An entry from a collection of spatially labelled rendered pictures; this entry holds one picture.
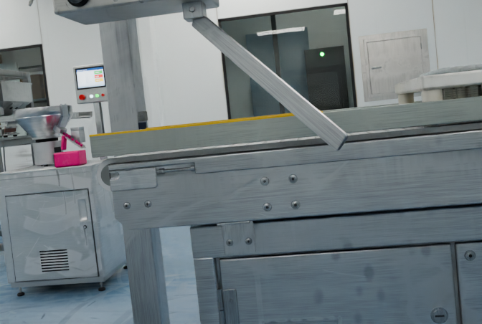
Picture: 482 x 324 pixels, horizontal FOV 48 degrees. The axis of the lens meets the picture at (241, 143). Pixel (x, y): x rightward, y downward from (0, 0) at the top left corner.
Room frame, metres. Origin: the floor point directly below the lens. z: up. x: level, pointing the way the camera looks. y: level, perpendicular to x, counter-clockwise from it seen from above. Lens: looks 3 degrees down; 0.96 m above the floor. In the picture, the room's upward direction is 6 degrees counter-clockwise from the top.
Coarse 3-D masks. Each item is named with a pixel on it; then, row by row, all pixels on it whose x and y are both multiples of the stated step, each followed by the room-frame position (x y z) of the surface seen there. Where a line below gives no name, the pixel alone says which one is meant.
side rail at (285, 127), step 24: (480, 96) 0.72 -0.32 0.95; (264, 120) 0.76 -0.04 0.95; (288, 120) 0.75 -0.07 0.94; (336, 120) 0.74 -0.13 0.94; (360, 120) 0.74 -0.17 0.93; (384, 120) 0.73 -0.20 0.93; (408, 120) 0.73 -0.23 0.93; (432, 120) 0.73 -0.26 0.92; (456, 120) 0.72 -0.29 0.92; (96, 144) 0.79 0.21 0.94; (120, 144) 0.79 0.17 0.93; (144, 144) 0.78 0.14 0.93; (168, 144) 0.78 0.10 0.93; (192, 144) 0.77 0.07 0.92; (216, 144) 0.77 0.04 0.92
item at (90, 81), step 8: (96, 64) 3.53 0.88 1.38; (80, 72) 3.54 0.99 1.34; (88, 72) 3.53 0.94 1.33; (96, 72) 3.53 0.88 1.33; (104, 72) 3.52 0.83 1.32; (80, 80) 3.54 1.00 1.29; (88, 80) 3.53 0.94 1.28; (96, 80) 3.53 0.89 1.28; (104, 80) 3.52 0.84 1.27; (80, 88) 3.54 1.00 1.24; (88, 88) 3.54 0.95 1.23; (96, 88) 3.53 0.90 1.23; (104, 88) 3.52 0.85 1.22; (80, 96) 3.52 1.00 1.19; (88, 96) 3.54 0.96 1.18; (96, 96) 3.52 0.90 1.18; (104, 96) 3.53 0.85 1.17; (96, 104) 3.57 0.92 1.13; (96, 112) 3.58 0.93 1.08; (96, 120) 3.58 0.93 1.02; (96, 128) 3.58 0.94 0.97
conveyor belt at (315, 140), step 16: (400, 128) 0.79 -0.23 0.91; (416, 128) 0.75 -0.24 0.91; (432, 128) 0.74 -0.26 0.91; (448, 128) 0.74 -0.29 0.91; (464, 128) 0.74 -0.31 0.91; (240, 144) 0.81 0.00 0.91; (256, 144) 0.78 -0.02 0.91; (272, 144) 0.77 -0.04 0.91; (288, 144) 0.77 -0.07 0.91; (304, 144) 0.77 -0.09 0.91; (112, 160) 0.81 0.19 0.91; (128, 160) 0.80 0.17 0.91; (144, 160) 0.80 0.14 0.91
